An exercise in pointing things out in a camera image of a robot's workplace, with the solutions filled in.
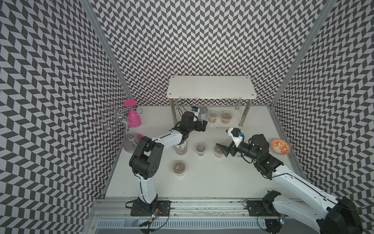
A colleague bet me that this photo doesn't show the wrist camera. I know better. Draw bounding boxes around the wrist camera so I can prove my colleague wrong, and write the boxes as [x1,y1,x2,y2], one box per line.
[191,106,199,116]
[227,128,244,148]

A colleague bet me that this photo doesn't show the aluminium corner post left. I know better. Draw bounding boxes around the aluminium corner post left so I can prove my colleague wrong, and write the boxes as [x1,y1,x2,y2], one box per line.
[80,0,133,99]

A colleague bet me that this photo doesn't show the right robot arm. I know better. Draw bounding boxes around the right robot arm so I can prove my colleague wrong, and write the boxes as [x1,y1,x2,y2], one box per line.
[217,128,363,234]

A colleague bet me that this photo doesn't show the purple label tin can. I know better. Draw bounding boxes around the purple label tin can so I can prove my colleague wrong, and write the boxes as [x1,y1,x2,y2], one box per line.
[198,106,208,121]

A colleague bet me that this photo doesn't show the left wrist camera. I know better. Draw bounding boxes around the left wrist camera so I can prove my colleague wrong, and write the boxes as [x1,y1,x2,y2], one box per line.
[191,106,199,116]

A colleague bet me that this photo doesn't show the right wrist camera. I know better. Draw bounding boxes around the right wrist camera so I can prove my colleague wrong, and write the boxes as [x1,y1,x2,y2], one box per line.
[227,128,244,148]

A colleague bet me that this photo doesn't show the tomato lid red jar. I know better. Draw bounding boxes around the tomato lid red jar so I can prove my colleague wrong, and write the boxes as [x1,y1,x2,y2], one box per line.
[174,140,188,155]

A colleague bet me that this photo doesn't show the aluminium corner post right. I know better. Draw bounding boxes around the aluminium corner post right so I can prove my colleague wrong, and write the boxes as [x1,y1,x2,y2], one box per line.
[269,0,337,110]

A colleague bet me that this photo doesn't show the pink plastic cup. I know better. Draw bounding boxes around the pink plastic cup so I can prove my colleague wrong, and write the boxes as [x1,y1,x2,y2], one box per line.
[124,99,142,128]

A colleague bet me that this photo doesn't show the white two-tier shelf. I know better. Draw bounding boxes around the white two-tier shelf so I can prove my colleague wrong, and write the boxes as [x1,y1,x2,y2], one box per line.
[166,76,257,127]

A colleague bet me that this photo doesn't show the red tub clear lid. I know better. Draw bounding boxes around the red tub clear lid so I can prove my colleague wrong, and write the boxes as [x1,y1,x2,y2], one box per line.
[214,145,224,158]
[173,161,186,176]

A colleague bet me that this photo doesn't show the red label small tub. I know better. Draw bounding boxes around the red label small tub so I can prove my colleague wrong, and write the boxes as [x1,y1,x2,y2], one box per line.
[221,111,232,124]

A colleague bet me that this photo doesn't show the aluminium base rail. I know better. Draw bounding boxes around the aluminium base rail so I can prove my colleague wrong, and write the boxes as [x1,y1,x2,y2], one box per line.
[82,198,303,234]

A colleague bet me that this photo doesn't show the clear tub brown seeds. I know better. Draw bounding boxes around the clear tub brown seeds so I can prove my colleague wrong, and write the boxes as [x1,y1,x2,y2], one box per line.
[195,143,206,156]

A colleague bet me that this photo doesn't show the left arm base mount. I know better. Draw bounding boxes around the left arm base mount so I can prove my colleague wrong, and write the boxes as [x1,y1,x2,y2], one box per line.
[131,198,171,217]

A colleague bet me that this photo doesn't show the orange patterned bowl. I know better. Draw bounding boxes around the orange patterned bowl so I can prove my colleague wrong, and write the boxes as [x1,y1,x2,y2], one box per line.
[271,138,291,155]

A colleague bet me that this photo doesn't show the orange label small tub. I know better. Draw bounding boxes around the orange label small tub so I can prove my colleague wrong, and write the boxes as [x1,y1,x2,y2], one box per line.
[207,111,218,123]

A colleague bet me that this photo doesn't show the metal cup rack stand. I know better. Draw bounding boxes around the metal cup rack stand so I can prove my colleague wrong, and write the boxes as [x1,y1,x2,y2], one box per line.
[94,104,143,153]

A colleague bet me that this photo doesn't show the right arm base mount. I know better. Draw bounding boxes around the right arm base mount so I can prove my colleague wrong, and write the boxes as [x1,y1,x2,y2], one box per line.
[242,190,287,217]

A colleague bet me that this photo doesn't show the aluminium corner post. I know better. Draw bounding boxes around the aluminium corner post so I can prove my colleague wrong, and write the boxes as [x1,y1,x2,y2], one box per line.
[80,0,133,99]
[269,0,337,110]

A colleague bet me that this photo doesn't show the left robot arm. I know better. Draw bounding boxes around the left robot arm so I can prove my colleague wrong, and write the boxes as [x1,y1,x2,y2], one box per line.
[129,112,207,205]

